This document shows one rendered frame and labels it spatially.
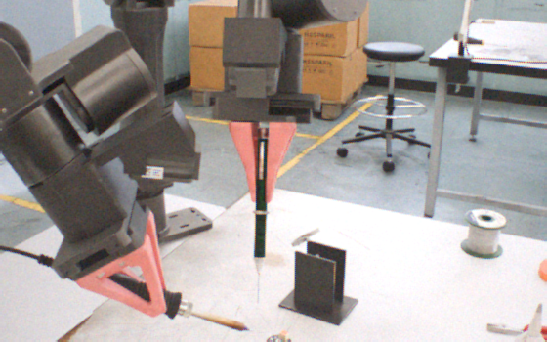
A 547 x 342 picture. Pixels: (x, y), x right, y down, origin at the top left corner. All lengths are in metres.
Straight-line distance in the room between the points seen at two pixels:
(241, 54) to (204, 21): 3.81
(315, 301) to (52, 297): 0.34
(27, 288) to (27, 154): 0.40
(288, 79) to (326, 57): 3.44
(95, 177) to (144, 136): 0.05
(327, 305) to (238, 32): 0.38
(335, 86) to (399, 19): 1.17
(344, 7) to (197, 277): 0.45
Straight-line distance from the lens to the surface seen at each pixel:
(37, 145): 0.45
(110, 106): 0.46
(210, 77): 4.30
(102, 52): 0.46
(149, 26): 0.76
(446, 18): 4.82
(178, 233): 0.89
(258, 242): 0.54
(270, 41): 0.44
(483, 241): 0.88
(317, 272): 0.70
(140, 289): 0.52
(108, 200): 0.45
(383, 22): 4.95
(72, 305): 0.77
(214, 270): 0.81
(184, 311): 0.53
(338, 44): 3.91
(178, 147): 0.44
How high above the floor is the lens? 1.17
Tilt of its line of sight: 21 degrees down
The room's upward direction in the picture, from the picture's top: straight up
